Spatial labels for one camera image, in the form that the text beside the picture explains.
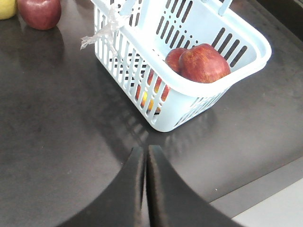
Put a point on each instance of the black wooden display table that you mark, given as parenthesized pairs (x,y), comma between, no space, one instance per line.
(66,128)

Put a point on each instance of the dark red apple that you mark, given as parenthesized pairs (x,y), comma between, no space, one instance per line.
(40,14)

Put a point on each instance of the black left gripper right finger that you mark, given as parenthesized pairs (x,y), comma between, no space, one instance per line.
(171,202)

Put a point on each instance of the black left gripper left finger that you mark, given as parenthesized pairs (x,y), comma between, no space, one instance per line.
(120,204)

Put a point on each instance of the yellow apple front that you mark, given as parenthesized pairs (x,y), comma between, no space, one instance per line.
(8,9)

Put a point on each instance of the light blue plastic basket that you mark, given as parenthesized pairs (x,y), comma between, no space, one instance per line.
(156,27)

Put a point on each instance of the clear plastic tag strip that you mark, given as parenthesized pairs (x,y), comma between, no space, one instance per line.
(115,22)

